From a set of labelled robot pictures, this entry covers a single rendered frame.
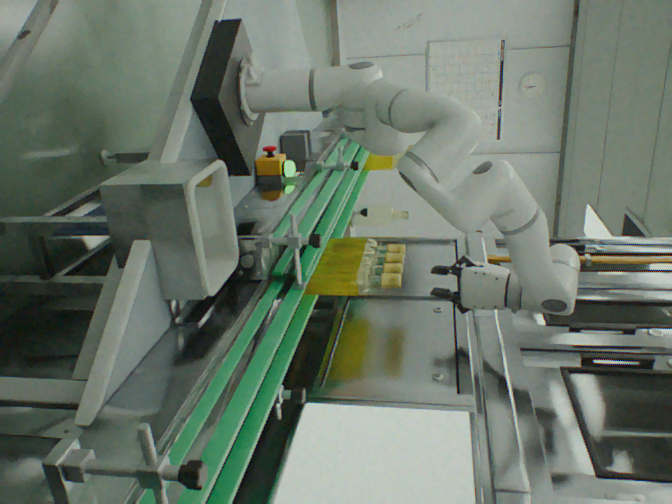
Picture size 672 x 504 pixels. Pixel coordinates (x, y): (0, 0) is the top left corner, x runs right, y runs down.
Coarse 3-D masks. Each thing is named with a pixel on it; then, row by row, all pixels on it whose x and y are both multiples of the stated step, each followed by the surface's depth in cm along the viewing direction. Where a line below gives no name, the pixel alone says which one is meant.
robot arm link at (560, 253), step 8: (552, 248) 114; (560, 248) 113; (568, 248) 113; (552, 256) 113; (560, 256) 112; (568, 256) 112; (576, 256) 113; (568, 264) 110; (576, 264) 112; (528, 296) 118; (528, 304) 118; (536, 304) 118; (544, 312) 119; (552, 312) 118; (568, 312) 116
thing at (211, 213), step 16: (224, 176) 110; (192, 192) 95; (208, 192) 111; (224, 192) 111; (192, 208) 95; (208, 208) 113; (224, 208) 112; (192, 224) 97; (208, 224) 114; (224, 224) 114; (208, 240) 115; (224, 240) 115; (208, 256) 116; (224, 256) 116; (208, 272) 111; (224, 272) 111; (208, 288) 102
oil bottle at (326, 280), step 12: (312, 276) 131; (324, 276) 130; (336, 276) 130; (348, 276) 129; (360, 276) 129; (312, 288) 132; (324, 288) 132; (336, 288) 131; (348, 288) 131; (360, 288) 130
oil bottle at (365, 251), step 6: (330, 246) 145; (336, 246) 145; (342, 246) 144; (348, 246) 144; (354, 246) 144; (360, 246) 143; (366, 246) 143; (324, 252) 141; (330, 252) 141; (336, 252) 141; (342, 252) 141; (348, 252) 140; (354, 252) 140; (360, 252) 140; (366, 252) 140; (372, 252) 141; (372, 258) 140
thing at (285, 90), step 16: (256, 64) 125; (240, 80) 124; (256, 80) 125; (272, 80) 125; (288, 80) 124; (304, 80) 123; (256, 96) 126; (272, 96) 125; (288, 96) 125; (304, 96) 124; (256, 112) 130; (272, 112) 130
